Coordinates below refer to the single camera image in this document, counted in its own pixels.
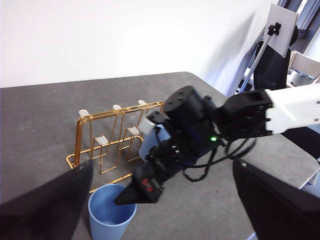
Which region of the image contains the grey metal stand pole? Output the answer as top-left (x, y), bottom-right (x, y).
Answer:
top-left (243, 32), bottom-right (274, 91)

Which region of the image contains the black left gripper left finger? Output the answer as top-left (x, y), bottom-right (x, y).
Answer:
top-left (0, 159), bottom-right (95, 240)

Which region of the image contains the black clamp knob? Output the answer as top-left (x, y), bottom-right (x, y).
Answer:
top-left (266, 22), bottom-right (282, 36)

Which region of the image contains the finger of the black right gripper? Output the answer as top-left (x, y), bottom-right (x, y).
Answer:
top-left (113, 171), bottom-right (166, 206)

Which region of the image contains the black cable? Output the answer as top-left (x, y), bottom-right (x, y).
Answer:
top-left (182, 138), bottom-right (257, 183)

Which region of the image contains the gold wire cup rack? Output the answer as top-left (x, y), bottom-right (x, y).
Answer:
top-left (65, 99), bottom-right (166, 193)

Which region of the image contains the black chair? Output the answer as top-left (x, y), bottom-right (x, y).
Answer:
top-left (251, 41), bottom-right (294, 94)

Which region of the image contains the white flat panel board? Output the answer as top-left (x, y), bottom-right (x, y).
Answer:
top-left (264, 3), bottom-right (299, 58)

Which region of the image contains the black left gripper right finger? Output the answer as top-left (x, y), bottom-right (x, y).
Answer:
top-left (231, 159), bottom-right (320, 240)

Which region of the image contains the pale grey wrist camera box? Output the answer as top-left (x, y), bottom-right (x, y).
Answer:
top-left (139, 116), bottom-right (158, 135)

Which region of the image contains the blue ribbed plastic cup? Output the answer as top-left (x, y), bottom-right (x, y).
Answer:
top-left (138, 124), bottom-right (173, 163)
top-left (87, 184), bottom-right (138, 240)

